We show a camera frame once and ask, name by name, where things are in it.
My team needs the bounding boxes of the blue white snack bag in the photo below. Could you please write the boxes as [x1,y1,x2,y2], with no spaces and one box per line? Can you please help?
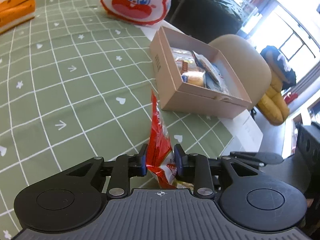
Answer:
[192,51,229,95]

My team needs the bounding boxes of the green grid tablecloth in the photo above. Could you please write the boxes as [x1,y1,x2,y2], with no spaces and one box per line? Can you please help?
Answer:
[0,0,234,240]

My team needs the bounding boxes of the white red snack packet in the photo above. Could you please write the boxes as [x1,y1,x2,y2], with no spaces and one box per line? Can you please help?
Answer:
[181,71,205,87]

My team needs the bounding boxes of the red snack bag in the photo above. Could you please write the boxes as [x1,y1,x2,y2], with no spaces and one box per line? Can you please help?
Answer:
[147,89,194,190]

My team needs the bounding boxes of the beige chair right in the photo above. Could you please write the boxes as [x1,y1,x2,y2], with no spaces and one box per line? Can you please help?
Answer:
[209,34,272,111]

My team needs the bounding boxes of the pink cardboard box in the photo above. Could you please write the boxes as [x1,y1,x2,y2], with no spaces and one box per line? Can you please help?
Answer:
[150,27,252,119]

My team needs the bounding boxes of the orange tissue box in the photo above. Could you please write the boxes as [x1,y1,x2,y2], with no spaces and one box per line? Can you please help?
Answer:
[0,0,36,34]

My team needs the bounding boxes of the fish tank cabinet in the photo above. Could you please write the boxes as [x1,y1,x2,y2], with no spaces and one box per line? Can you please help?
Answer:
[165,0,273,43]

